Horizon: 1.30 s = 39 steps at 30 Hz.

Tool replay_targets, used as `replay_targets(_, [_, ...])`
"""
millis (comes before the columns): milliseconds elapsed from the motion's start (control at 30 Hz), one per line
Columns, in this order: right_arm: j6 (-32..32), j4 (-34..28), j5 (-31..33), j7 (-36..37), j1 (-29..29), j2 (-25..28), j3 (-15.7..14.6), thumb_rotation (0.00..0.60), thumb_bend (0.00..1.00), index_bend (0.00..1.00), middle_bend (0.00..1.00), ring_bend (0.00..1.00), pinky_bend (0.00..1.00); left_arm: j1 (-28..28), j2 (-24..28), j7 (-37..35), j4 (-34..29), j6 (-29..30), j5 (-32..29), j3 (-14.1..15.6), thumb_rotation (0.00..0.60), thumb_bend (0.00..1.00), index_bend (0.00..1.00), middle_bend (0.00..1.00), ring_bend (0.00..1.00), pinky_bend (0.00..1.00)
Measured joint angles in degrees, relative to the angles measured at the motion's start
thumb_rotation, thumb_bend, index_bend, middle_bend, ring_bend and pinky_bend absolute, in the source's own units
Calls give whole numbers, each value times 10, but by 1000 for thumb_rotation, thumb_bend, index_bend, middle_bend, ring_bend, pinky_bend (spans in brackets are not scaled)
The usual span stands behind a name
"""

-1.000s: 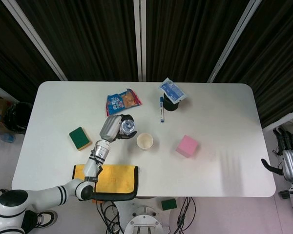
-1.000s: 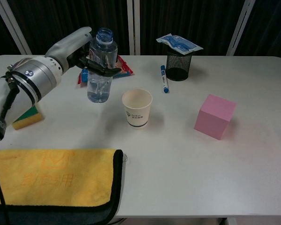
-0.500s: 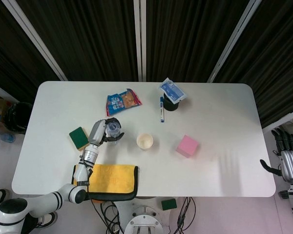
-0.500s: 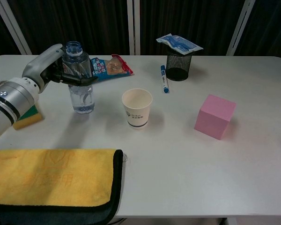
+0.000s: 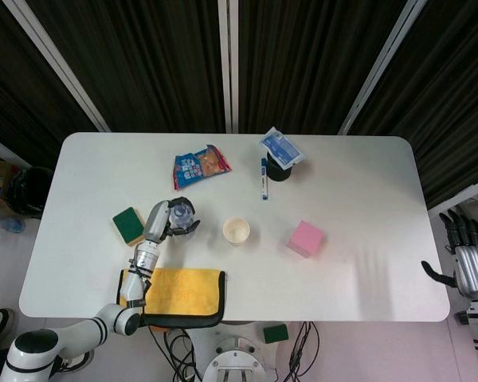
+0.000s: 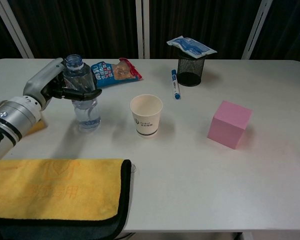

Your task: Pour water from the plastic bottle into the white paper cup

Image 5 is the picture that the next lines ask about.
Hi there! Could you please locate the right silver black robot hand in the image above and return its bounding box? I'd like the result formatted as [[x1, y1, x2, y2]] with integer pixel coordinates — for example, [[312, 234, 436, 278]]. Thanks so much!
[[421, 210, 478, 299]]

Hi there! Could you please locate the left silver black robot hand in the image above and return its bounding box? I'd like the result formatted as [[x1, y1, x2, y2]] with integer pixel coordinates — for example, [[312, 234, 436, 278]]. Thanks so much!
[[143, 196, 202, 244]]

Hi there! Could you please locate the clear plastic water bottle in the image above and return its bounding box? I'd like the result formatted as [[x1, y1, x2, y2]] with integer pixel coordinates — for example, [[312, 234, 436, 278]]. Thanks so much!
[[170, 202, 195, 236]]

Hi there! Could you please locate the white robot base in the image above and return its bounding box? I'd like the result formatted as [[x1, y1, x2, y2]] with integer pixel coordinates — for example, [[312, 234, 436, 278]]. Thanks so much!
[[202, 336, 272, 382]]

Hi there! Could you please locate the white paper cup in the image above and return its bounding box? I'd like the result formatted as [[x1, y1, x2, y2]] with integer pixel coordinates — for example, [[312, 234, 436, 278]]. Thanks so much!
[[222, 216, 251, 246]]

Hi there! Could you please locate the empty plastic floor bottle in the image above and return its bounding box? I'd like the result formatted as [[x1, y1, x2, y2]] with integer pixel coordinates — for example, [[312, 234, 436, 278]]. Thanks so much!
[[0, 217, 26, 240]]

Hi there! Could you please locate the green yellow sponge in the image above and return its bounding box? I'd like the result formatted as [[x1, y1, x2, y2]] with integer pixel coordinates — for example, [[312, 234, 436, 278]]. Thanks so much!
[[112, 206, 145, 247]]

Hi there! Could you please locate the blue red snack bag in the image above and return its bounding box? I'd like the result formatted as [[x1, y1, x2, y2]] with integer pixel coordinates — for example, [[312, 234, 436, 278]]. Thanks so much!
[[172, 144, 232, 191]]

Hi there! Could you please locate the yellow cloth with black edge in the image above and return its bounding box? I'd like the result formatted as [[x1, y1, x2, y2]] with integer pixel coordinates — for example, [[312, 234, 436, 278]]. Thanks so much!
[[119, 267, 227, 328]]

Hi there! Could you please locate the blue white marker pen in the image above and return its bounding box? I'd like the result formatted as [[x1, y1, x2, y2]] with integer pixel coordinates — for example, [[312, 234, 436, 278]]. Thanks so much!
[[260, 158, 271, 202]]

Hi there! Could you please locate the black waste bin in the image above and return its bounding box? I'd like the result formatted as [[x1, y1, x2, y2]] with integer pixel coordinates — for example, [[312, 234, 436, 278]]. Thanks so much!
[[6, 166, 55, 218]]

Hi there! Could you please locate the black mesh pen holder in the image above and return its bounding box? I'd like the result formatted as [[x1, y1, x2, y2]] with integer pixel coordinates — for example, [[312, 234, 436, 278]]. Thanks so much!
[[264, 150, 296, 184]]

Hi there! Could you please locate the blue white wipes packet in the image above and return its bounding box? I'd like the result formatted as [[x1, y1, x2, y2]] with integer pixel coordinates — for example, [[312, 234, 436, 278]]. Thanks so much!
[[258, 126, 306, 170]]

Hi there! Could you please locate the pink foam cube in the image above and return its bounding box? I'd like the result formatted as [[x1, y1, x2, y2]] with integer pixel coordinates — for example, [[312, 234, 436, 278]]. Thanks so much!
[[285, 220, 327, 259]]

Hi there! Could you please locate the black pleated curtain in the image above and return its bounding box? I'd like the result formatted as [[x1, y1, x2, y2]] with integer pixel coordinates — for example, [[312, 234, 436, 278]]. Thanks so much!
[[0, 0, 478, 210]]

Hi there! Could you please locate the dark green sponge block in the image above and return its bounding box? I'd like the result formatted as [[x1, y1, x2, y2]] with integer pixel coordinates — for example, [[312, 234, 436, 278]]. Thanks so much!
[[262, 324, 289, 345]]

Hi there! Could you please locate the black floor cable bundle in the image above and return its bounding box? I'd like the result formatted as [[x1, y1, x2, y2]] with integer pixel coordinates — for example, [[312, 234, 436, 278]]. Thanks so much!
[[287, 321, 320, 382], [153, 325, 209, 382]]

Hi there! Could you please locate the white frame post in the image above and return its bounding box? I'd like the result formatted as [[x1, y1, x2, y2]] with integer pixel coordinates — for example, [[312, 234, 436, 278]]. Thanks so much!
[[6, 0, 112, 133], [217, 0, 240, 134], [338, 0, 437, 136]]

